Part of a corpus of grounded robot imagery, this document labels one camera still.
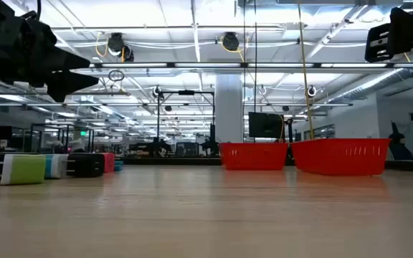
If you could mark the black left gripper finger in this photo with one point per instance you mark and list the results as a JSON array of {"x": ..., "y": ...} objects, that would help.
[
  {"x": 66, "y": 61},
  {"x": 66, "y": 84}
]

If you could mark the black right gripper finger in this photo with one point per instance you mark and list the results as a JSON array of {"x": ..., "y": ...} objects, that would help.
[
  {"x": 378, "y": 43},
  {"x": 405, "y": 32}
]

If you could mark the teal white wall charger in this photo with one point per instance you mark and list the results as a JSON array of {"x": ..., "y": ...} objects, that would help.
[{"x": 57, "y": 166}]

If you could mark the black wall charger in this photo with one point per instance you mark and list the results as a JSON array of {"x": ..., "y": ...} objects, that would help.
[{"x": 86, "y": 165}]

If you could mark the pink wall charger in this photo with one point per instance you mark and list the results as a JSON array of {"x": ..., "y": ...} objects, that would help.
[{"x": 109, "y": 163}]

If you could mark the green white wall charger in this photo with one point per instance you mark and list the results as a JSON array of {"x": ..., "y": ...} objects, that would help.
[{"x": 23, "y": 170}]

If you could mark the black background robot arm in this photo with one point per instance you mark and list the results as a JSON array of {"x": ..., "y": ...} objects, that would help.
[
  {"x": 156, "y": 147},
  {"x": 212, "y": 145}
]

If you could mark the red slotted plastic basket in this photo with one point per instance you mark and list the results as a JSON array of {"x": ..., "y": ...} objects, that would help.
[
  {"x": 253, "y": 157},
  {"x": 339, "y": 157}
]

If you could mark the black stand pole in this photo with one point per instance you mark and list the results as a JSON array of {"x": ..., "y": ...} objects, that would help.
[{"x": 290, "y": 132}]

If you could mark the long LED light bar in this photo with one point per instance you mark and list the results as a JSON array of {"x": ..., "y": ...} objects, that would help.
[{"x": 206, "y": 65}]

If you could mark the white building column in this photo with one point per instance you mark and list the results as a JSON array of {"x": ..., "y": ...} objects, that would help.
[{"x": 228, "y": 114}]

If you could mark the silver ventilation duct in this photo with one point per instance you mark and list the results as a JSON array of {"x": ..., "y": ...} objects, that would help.
[{"x": 357, "y": 92}]

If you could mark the black metal station frame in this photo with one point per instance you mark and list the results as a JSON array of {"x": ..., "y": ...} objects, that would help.
[{"x": 158, "y": 122}]

